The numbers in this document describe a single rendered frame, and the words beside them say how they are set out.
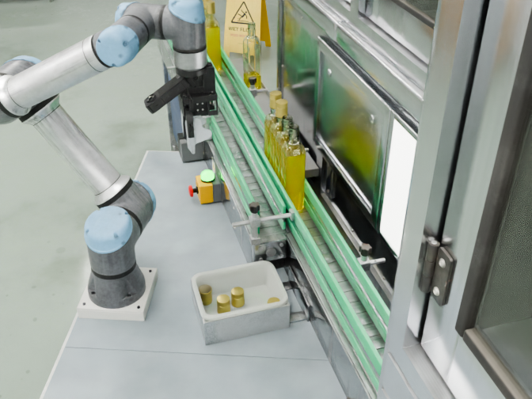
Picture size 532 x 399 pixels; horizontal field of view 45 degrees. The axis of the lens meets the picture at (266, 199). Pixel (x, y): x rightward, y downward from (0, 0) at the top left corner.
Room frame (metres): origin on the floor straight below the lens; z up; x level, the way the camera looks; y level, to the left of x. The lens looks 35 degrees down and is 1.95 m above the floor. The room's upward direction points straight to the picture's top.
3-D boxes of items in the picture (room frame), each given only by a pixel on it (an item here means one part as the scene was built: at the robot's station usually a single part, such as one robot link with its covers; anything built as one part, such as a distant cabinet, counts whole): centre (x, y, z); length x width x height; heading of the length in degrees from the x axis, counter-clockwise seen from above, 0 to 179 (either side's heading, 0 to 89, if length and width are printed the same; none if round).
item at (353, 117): (1.28, -0.28, 1.15); 0.90 x 0.03 x 0.34; 16
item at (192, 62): (1.36, 0.17, 1.40); 0.08 x 0.08 x 0.05
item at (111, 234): (1.27, 0.39, 0.95); 0.13 x 0.12 x 0.14; 169
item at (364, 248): (1.17, -0.25, 0.94); 0.07 x 0.04 x 0.13; 106
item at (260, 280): (1.21, 0.07, 0.80); 0.22 x 0.17 x 0.09; 106
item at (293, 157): (1.51, -0.08, 0.99); 0.06 x 0.06 x 0.21; 16
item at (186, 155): (2.01, 0.27, 0.79); 0.08 x 0.08 x 0.08; 16
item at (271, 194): (2.23, 0.20, 0.93); 1.75 x 0.01 x 0.08; 16
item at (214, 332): (1.21, 0.04, 0.79); 0.27 x 0.17 x 0.08; 106
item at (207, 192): (1.74, 0.19, 0.79); 0.07 x 0.07 x 0.07; 16
